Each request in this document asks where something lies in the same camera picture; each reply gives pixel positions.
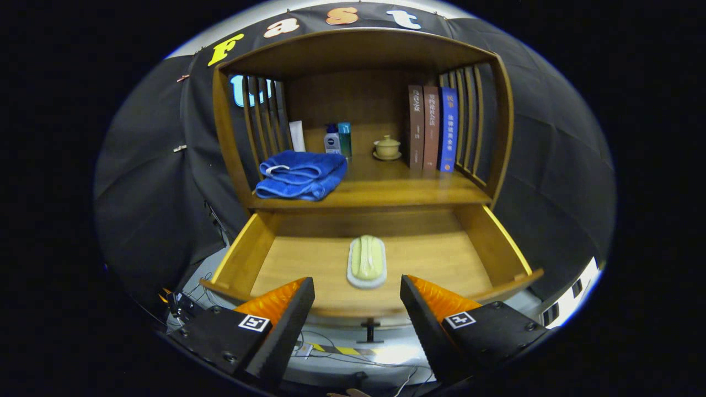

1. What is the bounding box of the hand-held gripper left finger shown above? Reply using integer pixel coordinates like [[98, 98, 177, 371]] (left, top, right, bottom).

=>
[[165, 277, 315, 387]]

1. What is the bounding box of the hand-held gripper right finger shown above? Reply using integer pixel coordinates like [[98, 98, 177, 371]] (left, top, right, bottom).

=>
[[399, 275, 552, 384]]

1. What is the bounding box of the wooden drawer with black knob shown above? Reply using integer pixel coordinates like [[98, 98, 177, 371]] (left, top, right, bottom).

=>
[[199, 204, 544, 344]]

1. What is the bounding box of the white soap dish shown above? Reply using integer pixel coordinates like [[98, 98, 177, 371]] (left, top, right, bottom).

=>
[[346, 236, 387, 289]]

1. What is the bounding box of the green soap bar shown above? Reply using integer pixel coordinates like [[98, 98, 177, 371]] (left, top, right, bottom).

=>
[[351, 235, 384, 281]]

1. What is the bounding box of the wooden countertop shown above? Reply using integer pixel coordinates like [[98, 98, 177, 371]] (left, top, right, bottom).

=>
[[248, 124, 491, 210]]

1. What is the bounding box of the wooden cabinet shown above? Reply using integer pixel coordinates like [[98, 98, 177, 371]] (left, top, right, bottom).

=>
[[199, 28, 544, 344]]

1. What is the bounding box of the yellow and black floor tape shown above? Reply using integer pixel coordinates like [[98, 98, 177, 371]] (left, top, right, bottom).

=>
[[312, 343, 381, 357]]

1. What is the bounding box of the black electronic device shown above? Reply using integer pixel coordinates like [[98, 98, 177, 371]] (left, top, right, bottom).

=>
[[164, 289, 199, 331]]

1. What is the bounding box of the folded blue towel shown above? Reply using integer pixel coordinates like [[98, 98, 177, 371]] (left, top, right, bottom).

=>
[[255, 151, 348, 201]]

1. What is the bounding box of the beige lidded teacup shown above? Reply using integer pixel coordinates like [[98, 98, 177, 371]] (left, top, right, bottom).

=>
[[373, 135, 402, 161]]

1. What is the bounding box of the small white box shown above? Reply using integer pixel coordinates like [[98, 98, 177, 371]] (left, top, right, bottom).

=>
[[289, 120, 306, 153]]

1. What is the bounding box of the blue book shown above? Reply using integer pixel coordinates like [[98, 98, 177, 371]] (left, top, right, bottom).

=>
[[439, 87, 458, 173]]

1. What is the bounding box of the reddish brown book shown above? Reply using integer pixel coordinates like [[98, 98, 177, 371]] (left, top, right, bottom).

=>
[[422, 85, 441, 170]]

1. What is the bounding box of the black backdrop cloth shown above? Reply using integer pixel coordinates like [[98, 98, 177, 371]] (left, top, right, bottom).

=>
[[94, 3, 616, 309]]

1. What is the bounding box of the thin black cable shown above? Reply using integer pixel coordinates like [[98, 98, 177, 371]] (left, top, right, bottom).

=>
[[295, 330, 436, 371]]

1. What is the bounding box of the thin grey cable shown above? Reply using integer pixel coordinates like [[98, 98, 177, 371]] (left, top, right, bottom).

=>
[[185, 270, 227, 301]]

